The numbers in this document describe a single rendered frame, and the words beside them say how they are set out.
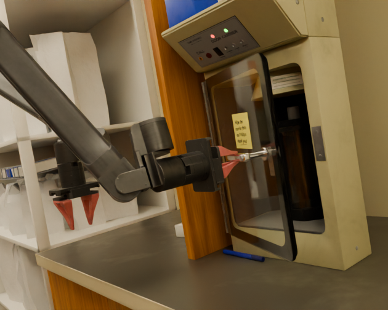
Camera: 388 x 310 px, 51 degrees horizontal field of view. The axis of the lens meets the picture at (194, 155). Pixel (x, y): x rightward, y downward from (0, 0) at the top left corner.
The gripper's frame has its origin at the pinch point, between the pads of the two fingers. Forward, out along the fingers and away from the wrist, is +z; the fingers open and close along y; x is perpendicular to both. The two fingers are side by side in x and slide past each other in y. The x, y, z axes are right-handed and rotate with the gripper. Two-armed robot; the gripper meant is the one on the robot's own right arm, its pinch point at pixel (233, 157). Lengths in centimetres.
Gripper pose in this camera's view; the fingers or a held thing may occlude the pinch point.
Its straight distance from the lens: 83.1
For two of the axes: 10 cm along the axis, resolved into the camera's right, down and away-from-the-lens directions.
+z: 7.7, -1.7, 6.2
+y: -1.7, -9.8, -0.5
